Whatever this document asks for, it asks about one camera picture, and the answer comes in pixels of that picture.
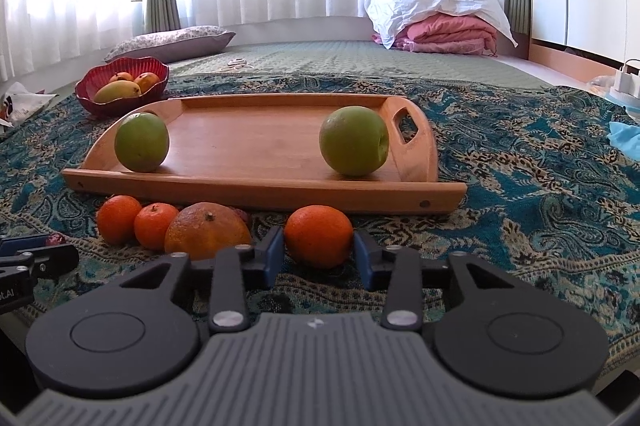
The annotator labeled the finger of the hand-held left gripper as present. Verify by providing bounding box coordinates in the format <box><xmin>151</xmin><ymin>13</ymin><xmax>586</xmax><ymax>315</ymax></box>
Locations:
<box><xmin>0</xmin><ymin>245</ymin><xmax>80</xmax><ymax>280</ymax></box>
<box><xmin>0</xmin><ymin>235</ymin><xmax>47</xmax><ymax>258</ymax></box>

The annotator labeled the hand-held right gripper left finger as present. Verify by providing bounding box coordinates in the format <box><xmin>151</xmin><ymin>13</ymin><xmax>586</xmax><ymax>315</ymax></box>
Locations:
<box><xmin>119</xmin><ymin>226</ymin><xmax>286</xmax><ymax>334</ymax></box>

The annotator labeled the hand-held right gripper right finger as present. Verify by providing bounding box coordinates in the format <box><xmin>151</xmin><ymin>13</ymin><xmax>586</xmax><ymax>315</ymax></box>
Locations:
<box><xmin>353</xmin><ymin>230</ymin><xmax>507</xmax><ymax>333</ymax></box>

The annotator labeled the small tangerine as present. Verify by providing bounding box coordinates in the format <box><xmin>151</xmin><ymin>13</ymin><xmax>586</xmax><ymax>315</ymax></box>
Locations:
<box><xmin>284</xmin><ymin>205</ymin><xmax>355</xmax><ymax>269</ymax></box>
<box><xmin>96</xmin><ymin>195</ymin><xmax>143</xmax><ymax>247</ymax></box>
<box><xmin>133</xmin><ymin>203</ymin><xmax>180</xmax><ymax>251</ymax></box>

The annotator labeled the large blemished orange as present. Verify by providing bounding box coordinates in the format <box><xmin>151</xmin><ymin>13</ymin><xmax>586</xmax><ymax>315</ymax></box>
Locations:
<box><xmin>164</xmin><ymin>202</ymin><xmax>252</xmax><ymax>262</ymax></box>

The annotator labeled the wooden serving tray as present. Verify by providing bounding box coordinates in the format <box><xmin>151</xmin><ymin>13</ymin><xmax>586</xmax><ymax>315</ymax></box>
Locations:
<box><xmin>61</xmin><ymin>94</ymin><xmax>468</xmax><ymax>214</ymax></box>

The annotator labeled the green round fruit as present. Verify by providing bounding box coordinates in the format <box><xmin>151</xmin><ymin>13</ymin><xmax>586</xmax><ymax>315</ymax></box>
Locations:
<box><xmin>319</xmin><ymin>106</ymin><xmax>390</xmax><ymax>178</ymax></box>
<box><xmin>114</xmin><ymin>112</ymin><xmax>170</xmax><ymax>173</ymax></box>

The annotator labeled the printed plastic bag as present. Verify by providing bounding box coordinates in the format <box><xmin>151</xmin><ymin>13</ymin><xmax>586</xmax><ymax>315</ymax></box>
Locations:
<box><xmin>0</xmin><ymin>81</ymin><xmax>58</xmax><ymax>128</ymax></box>

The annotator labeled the red scalloped bowl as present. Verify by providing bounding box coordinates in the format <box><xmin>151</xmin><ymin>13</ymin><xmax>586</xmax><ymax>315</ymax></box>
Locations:
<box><xmin>75</xmin><ymin>56</ymin><xmax>170</xmax><ymax>116</ymax></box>

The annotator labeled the teal paisley blanket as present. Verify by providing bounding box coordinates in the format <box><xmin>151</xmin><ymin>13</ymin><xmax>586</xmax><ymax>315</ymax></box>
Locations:
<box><xmin>0</xmin><ymin>74</ymin><xmax>640</xmax><ymax>387</ymax></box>

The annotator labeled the large yellow-green mango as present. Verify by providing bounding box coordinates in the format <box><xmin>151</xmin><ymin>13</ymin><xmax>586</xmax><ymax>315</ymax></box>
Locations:
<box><xmin>94</xmin><ymin>81</ymin><xmax>142</xmax><ymax>104</ymax></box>

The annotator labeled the green quilted mattress pad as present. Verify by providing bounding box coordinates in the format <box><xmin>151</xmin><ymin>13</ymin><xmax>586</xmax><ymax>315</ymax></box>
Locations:
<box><xmin>165</xmin><ymin>39</ymin><xmax>551</xmax><ymax>90</ymax></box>

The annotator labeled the orange-red mango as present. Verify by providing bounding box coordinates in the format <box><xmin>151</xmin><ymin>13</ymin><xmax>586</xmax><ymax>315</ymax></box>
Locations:
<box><xmin>134</xmin><ymin>73</ymin><xmax>161</xmax><ymax>94</ymax></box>

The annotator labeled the floral grey pillow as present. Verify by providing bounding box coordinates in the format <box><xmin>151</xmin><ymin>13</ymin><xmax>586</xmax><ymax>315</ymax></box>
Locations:
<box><xmin>104</xmin><ymin>26</ymin><xmax>237</xmax><ymax>64</ymax></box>

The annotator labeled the folded pink blanket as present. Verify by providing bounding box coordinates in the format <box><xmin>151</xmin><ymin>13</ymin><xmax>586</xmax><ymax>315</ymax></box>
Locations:
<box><xmin>371</xmin><ymin>14</ymin><xmax>500</xmax><ymax>56</ymax></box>

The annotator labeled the light blue cloth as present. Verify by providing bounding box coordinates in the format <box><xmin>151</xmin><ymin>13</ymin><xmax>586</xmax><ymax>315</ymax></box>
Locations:
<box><xmin>607</xmin><ymin>121</ymin><xmax>640</xmax><ymax>154</ymax></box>

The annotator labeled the white charger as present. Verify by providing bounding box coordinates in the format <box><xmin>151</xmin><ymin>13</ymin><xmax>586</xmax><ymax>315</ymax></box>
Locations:
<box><xmin>612</xmin><ymin>60</ymin><xmax>640</xmax><ymax>100</ymax></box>

